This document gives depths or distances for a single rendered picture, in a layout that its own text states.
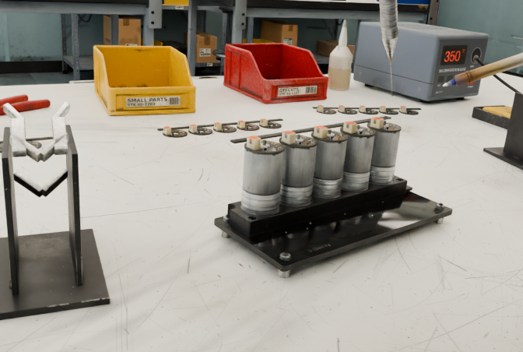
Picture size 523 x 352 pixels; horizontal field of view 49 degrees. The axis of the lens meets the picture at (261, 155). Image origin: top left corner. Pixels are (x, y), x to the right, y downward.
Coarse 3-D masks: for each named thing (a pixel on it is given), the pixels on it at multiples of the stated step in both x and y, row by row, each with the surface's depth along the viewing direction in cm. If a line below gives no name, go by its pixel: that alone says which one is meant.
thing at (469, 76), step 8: (512, 56) 39; (520, 56) 39; (496, 64) 39; (504, 64) 39; (512, 64) 39; (520, 64) 39; (464, 72) 40; (472, 72) 39; (480, 72) 39; (488, 72) 39; (496, 72) 39; (456, 80) 40; (464, 80) 40; (472, 80) 40
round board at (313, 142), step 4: (296, 136) 38; (300, 136) 38; (304, 136) 38; (280, 140) 37; (304, 140) 38; (308, 140) 37; (312, 140) 38; (316, 140) 38; (284, 144) 37; (288, 144) 36; (292, 144) 37; (296, 144) 37; (300, 144) 37; (304, 144) 37; (312, 144) 37; (316, 144) 37
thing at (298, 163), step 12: (288, 156) 37; (300, 156) 37; (312, 156) 37; (288, 168) 37; (300, 168) 37; (312, 168) 37; (288, 180) 37; (300, 180) 37; (312, 180) 38; (288, 192) 37; (300, 192) 37; (288, 204) 38; (300, 204) 38
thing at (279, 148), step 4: (244, 144) 36; (272, 144) 36; (276, 144) 36; (280, 144) 36; (248, 148) 35; (264, 148) 35; (268, 148) 35; (276, 148) 36; (280, 148) 36; (252, 152) 35; (256, 152) 35; (260, 152) 35; (264, 152) 35; (268, 152) 35; (272, 152) 35; (276, 152) 35; (280, 152) 35
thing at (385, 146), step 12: (384, 132) 41; (396, 132) 42; (384, 144) 42; (396, 144) 42; (372, 156) 42; (384, 156) 42; (396, 156) 43; (372, 168) 42; (384, 168) 42; (372, 180) 43; (384, 180) 43
